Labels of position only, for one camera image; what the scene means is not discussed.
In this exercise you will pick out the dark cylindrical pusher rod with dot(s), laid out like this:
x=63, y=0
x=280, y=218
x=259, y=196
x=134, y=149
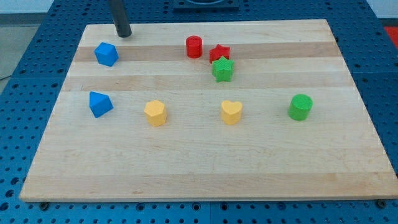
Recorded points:
x=120, y=18

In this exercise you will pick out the blue cube block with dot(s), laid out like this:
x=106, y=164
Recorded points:
x=106, y=54

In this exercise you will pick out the red cylinder block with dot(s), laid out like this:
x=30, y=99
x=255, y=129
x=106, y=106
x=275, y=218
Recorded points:
x=194, y=46

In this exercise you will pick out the blue triangular prism block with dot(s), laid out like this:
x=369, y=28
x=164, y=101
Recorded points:
x=99, y=104

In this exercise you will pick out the red star block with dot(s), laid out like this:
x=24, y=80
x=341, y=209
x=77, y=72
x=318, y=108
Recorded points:
x=218, y=52

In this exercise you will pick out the yellow hexagon block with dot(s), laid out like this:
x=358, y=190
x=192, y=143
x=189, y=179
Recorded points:
x=156, y=113

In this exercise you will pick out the green star block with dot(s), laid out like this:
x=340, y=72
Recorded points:
x=222, y=69

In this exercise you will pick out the yellow heart block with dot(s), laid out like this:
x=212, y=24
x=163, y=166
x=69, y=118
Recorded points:
x=231, y=111

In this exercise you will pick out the wooden board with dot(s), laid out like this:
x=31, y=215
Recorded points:
x=334, y=154

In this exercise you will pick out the green cylinder block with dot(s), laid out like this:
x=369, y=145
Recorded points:
x=300, y=107

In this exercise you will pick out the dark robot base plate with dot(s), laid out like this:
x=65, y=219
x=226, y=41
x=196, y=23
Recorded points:
x=205, y=4

